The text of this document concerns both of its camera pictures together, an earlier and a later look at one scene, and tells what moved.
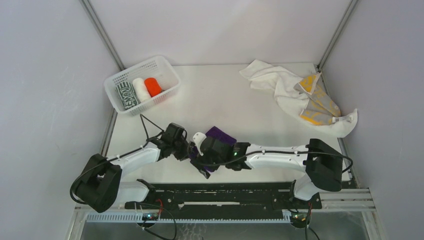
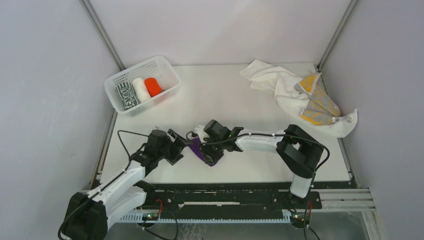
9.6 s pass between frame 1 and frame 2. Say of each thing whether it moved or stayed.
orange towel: stayed
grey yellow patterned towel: stayed
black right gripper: moved
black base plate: stayed
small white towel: stayed
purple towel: moved
